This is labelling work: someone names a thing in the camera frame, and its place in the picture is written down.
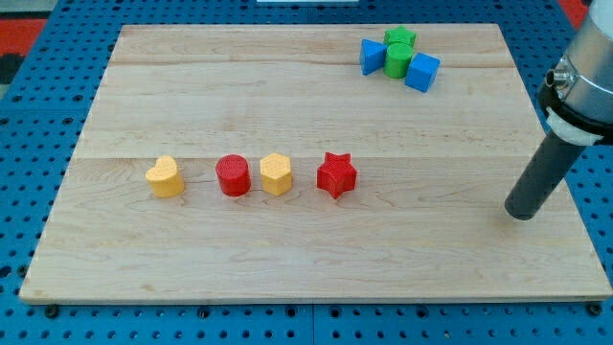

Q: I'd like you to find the red cylinder block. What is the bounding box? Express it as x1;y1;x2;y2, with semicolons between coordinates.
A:
216;154;251;196

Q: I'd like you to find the green cylinder block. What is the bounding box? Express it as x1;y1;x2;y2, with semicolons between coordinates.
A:
383;42;414;79

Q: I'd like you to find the red star block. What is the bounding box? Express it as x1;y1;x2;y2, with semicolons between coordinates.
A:
316;152;357;199

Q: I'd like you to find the green star block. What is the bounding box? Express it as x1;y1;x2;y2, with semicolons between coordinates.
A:
383;26;417;47

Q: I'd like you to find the yellow heart block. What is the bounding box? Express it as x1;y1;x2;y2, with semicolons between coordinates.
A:
145;155;185;198

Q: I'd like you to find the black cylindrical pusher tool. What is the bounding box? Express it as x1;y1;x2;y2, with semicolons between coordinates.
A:
505;130;585;220

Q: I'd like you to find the yellow hexagon block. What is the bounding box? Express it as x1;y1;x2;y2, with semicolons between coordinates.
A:
260;153;292;196

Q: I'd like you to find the blue triangle block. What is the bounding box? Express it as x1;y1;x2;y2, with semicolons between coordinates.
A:
359;39;387;76

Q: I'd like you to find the wooden board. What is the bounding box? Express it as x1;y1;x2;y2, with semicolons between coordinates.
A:
20;24;612;305

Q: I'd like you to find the blue cube block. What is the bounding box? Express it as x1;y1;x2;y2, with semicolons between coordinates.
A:
404;53;441;93

